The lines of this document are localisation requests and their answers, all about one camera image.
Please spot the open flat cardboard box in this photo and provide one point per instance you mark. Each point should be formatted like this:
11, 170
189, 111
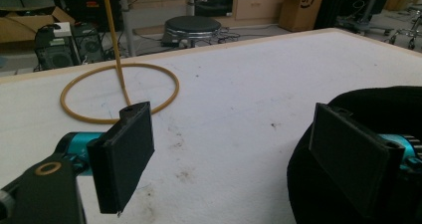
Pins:
26, 23

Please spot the black computer tower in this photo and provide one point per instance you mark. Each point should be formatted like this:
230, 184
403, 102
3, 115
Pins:
54, 49

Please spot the round black stool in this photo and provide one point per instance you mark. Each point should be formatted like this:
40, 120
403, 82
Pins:
192, 30

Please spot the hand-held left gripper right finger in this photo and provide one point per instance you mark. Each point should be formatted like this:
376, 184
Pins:
351, 157

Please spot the wooden drawer cabinet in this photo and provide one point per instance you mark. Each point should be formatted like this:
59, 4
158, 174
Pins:
257, 1

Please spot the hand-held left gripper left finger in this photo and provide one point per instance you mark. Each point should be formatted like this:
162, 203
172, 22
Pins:
121, 157

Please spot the black cloth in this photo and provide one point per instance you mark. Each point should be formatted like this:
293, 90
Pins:
365, 111

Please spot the wheeled metal stand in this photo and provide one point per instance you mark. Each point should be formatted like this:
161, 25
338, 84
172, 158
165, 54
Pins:
363, 16

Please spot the brown cardboard box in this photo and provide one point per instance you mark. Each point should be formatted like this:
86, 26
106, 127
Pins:
300, 6

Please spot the white desk with metal legs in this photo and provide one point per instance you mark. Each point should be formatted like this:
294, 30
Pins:
156, 5

